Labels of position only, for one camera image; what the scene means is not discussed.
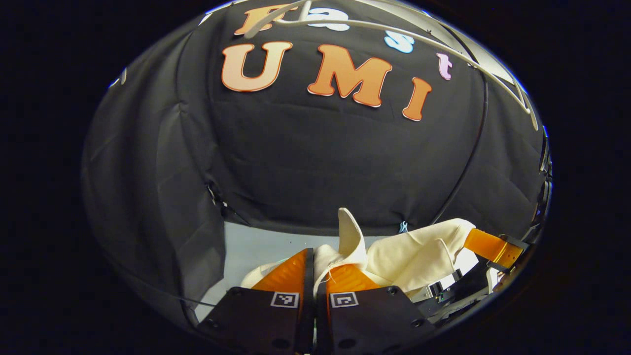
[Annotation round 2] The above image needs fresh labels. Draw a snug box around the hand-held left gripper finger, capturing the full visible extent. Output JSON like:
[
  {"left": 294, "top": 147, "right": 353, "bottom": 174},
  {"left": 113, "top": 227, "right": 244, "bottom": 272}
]
[
  {"left": 315, "top": 264, "right": 437, "bottom": 355},
  {"left": 197, "top": 248, "right": 315, "bottom": 355}
]

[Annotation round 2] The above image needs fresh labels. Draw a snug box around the cream shirt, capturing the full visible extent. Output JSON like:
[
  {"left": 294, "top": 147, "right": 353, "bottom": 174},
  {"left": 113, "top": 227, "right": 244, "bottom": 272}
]
[{"left": 241, "top": 207, "right": 476, "bottom": 296}]

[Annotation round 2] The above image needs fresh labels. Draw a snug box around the black clothes rack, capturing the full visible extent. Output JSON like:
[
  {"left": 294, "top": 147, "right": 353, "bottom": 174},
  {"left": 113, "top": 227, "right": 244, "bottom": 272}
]
[{"left": 175, "top": 30, "right": 491, "bottom": 225}]

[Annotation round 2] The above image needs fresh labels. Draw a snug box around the white plastic hanger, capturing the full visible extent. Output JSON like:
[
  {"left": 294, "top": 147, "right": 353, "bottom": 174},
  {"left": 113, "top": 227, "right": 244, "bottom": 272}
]
[{"left": 243, "top": 0, "right": 540, "bottom": 131}]

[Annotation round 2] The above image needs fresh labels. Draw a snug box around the black backdrop cloth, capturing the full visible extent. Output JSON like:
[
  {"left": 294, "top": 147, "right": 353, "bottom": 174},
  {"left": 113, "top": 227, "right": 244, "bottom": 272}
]
[{"left": 81, "top": 0, "right": 553, "bottom": 326}]

